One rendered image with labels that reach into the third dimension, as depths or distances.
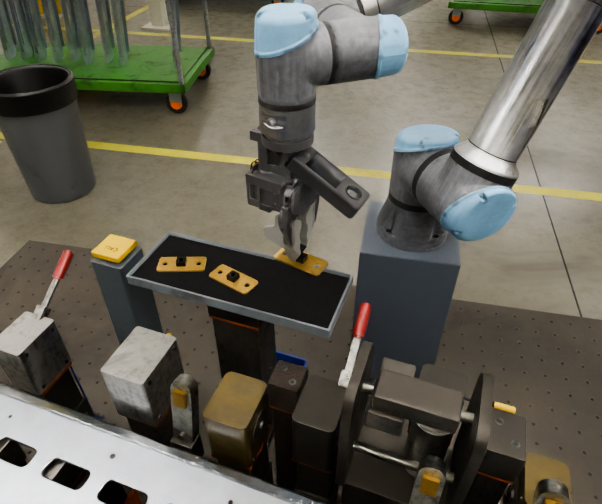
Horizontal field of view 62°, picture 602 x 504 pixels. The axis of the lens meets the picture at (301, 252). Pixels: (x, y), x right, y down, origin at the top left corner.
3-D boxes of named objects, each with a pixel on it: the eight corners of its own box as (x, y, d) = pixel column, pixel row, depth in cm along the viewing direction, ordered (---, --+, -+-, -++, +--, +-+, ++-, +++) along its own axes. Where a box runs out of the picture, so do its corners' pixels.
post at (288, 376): (275, 502, 101) (266, 382, 76) (284, 480, 105) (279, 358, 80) (298, 511, 100) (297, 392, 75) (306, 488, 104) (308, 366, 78)
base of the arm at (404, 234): (378, 206, 114) (383, 168, 107) (446, 214, 111) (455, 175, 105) (372, 246, 102) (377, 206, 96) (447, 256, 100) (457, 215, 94)
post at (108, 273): (136, 401, 120) (86, 261, 92) (153, 376, 125) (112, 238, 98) (163, 410, 118) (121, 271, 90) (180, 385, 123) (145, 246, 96)
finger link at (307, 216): (285, 234, 84) (282, 189, 78) (315, 245, 82) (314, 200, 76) (275, 245, 82) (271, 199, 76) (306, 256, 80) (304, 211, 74)
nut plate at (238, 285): (207, 276, 86) (206, 271, 85) (222, 264, 89) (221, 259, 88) (245, 295, 82) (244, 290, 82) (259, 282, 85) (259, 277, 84)
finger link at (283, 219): (292, 233, 77) (294, 183, 72) (302, 236, 76) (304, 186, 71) (276, 247, 74) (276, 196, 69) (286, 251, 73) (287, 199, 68)
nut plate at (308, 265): (272, 258, 80) (272, 252, 80) (285, 245, 83) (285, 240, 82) (317, 276, 77) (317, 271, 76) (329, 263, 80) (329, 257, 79)
